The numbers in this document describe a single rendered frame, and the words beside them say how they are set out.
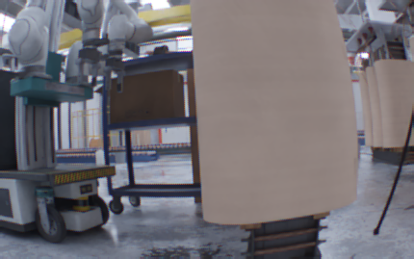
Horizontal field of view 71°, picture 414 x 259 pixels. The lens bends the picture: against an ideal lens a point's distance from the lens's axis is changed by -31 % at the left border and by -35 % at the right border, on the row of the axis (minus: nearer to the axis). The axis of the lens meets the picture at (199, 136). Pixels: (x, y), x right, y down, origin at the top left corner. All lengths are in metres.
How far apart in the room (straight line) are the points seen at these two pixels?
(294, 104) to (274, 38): 0.17
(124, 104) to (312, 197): 1.60
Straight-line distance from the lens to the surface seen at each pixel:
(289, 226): 1.11
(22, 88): 1.53
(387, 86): 3.77
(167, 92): 2.27
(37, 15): 1.43
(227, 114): 0.95
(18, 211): 1.57
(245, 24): 0.97
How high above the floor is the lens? 0.41
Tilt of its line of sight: 1 degrees up
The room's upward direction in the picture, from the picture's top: 4 degrees counter-clockwise
